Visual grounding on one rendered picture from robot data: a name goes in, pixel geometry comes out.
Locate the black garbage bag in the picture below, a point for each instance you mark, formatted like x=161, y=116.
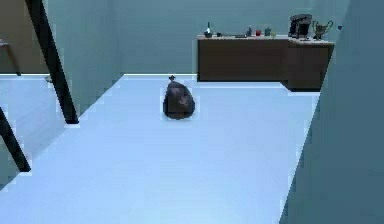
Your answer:
x=178, y=101

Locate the dark brown counter cabinet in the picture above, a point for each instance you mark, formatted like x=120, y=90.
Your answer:
x=246, y=60

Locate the dark bowl with green bottle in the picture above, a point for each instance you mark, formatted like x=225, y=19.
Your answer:
x=208, y=32

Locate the small dark mug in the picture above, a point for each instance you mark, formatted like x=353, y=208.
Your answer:
x=219, y=34

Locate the flat dark tray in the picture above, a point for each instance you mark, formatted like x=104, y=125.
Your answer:
x=240, y=35

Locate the black coffee machine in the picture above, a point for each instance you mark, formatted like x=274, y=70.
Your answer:
x=300, y=26

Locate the silver trophy cup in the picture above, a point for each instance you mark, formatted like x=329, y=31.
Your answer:
x=320, y=29

